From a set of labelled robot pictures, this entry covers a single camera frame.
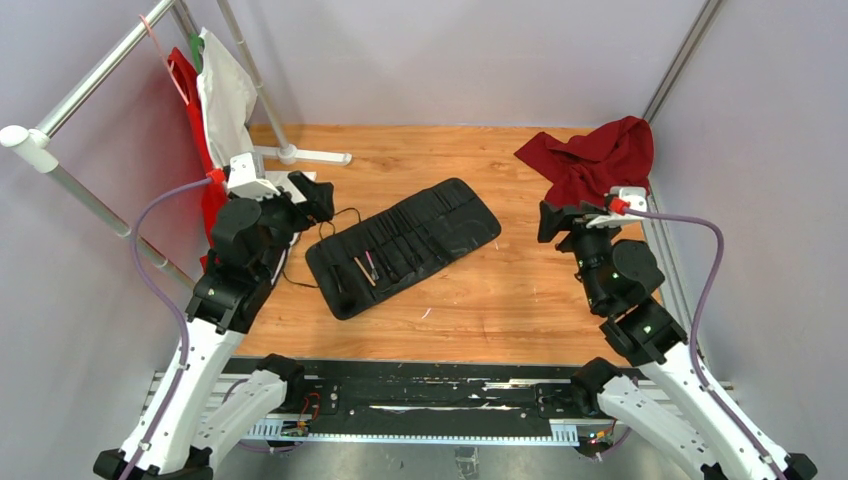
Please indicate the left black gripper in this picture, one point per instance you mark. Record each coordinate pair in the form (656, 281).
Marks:
(318, 206)

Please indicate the pink handle makeup brush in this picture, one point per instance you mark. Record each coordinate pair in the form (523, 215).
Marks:
(373, 270)

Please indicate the white hanging cloth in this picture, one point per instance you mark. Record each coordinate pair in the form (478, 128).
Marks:
(227, 98)

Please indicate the black makeup brush roll case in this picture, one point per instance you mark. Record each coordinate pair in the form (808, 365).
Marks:
(409, 243)

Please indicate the pink hanger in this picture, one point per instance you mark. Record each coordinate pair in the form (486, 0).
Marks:
(163, 58)

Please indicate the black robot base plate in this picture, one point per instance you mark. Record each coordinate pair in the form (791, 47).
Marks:
(444, 400)

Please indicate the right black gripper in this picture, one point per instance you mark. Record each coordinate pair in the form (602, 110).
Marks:
(554, 220)

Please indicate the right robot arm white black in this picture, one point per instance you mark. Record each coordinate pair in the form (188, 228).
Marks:
(710, 437)

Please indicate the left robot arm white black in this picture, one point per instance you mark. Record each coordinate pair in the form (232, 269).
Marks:
(174, 438)

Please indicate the silver clothes rack frame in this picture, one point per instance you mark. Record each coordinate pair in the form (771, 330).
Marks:
(103, 128)

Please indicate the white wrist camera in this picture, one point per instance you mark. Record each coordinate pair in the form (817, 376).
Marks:
(623, 206)
(247, 178)

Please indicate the aluminium rail frame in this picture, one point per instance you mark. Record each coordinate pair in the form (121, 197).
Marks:
(701, 429)

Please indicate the red hanging garment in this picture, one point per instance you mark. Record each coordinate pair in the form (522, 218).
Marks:
(214, 196)

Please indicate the large black powder brush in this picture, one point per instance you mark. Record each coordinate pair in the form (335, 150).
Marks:
(345, 299)

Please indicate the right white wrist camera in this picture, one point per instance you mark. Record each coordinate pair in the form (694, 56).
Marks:
(623, 206)

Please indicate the dark red cloth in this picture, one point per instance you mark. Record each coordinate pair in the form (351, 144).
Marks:
(586, 167)

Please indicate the right corner aluminium post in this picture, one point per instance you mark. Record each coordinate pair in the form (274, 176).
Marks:
(691, 41)

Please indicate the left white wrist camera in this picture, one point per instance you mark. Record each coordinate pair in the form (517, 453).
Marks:
(247, 178)

